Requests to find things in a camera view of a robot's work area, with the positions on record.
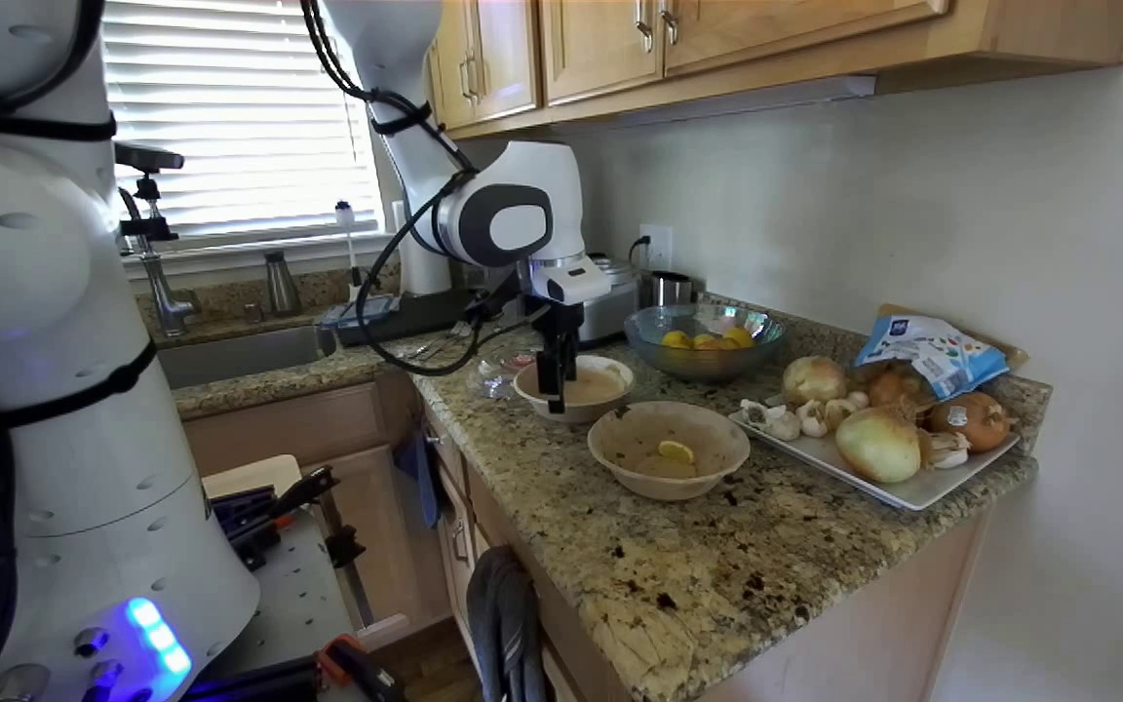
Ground lemon slice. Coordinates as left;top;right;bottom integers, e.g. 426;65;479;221
657;435;704;472

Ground dark hanging towel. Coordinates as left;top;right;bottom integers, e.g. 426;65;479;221
459;542;554;702

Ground blue hanging cloth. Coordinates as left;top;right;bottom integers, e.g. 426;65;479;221
390;434;448;533

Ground sink faucet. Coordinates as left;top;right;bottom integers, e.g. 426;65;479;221
118;169;203;326

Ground silver kitchen appliance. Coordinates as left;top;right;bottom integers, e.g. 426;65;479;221
579;255;645;344

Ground black flat tray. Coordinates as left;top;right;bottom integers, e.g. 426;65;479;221
320;283;478;346

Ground yellow onion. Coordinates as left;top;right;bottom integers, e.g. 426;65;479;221
831;406;930;490

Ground orange handled clamp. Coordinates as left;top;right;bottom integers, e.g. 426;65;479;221
183;632;409;702

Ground small beige bowl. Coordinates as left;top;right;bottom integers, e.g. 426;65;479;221
506;351;639;424

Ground white rectangular tray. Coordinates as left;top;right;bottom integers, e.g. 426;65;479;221
731;376;1027;513

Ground white robot cart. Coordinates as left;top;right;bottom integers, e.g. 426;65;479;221
198;447;378;681

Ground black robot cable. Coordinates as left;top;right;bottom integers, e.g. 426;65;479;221
298;0;554;380

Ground white wall outlet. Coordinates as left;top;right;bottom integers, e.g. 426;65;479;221
635;221;680;269

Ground crumpled clear plastic wrapper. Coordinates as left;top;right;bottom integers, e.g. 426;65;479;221
472;346;543;400

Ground white window blinds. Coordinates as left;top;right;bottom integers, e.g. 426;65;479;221
98;0;390;248

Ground brown mushroom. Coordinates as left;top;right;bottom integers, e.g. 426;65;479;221
930;390;1021;461
862;364;940;422

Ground wooden base cabinets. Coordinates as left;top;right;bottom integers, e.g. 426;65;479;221
175;368;986;702

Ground metal pot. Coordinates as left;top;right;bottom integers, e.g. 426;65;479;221
635;266;712;312

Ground wooden upper cabinets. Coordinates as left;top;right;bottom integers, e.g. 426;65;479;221
420;0;1123;140

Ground clear glass bowl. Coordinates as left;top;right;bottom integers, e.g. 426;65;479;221
619;296;787;385

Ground black clamp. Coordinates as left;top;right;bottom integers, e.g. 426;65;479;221
209;465;371;624

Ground steel sink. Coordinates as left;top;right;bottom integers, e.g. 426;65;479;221
150;318;339;390

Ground black camera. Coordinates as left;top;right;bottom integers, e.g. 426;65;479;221
108;140;186;174

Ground blue white plastic bag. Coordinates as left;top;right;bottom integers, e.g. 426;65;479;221
852;307;1020;406

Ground white mushroom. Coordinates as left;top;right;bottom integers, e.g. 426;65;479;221
735;393;809;446
795;393;852;441

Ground large beige bowl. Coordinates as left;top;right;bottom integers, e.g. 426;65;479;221
585;398;756;508

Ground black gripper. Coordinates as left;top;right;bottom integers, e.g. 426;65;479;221
524;291;591;419

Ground metal faucet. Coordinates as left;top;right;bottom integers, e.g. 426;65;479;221
261;246;303;318

